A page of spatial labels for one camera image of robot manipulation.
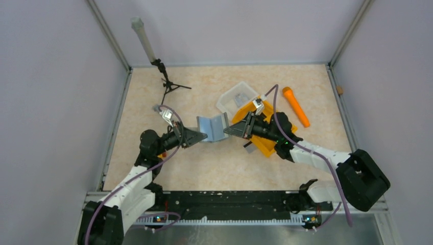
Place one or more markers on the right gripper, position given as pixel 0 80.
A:
pixel 242 128

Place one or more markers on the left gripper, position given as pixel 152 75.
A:
pixel 192 137

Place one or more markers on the grey leather card holder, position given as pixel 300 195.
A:
pixel 213 127

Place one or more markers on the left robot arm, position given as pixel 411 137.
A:
pixel 108 220

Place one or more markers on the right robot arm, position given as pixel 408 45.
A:
pixel 357 179

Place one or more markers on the grey card on table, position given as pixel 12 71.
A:
pixel 250 147

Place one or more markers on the yellow plastic bin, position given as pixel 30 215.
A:
pixel 268 147

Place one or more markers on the white plastic bin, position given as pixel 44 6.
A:
pixel 226 102

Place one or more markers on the black mini tripod with tube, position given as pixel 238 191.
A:
pixel 138 26

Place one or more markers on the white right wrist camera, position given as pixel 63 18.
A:
pixel 259 105

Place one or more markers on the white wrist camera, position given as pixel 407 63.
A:
pixel 259 105
pixel 167 115

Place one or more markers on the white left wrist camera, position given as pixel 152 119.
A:
pixel 167 115

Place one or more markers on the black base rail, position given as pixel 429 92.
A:
pixel 236 205

